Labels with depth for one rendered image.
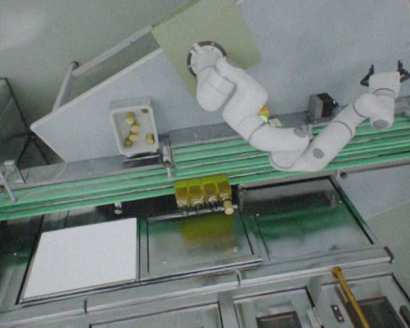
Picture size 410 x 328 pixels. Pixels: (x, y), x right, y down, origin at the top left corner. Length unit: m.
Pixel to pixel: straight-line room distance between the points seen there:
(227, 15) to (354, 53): 0.62
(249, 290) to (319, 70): 0.95
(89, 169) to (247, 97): 0.87
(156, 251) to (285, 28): 1.03
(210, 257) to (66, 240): 0.61
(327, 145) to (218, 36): 0.57
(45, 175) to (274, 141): 1.06
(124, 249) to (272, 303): 0.61
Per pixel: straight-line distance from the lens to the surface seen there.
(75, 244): 1.67
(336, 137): 1.23
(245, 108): 1.14
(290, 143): 1.12
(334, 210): 1.75
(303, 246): 1.59
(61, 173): 1.76
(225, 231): 1.58
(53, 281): 1.59
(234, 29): 1.44
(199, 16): 1.42
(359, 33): 1.75
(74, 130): 1.72
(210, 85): 1.18
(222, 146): 1.58
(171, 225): 1.62
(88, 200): 1.71
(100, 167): 1.71
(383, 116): 1.43
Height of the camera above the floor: 2.19
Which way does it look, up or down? 53 degrees down
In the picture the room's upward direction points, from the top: 167 degrees clockwise
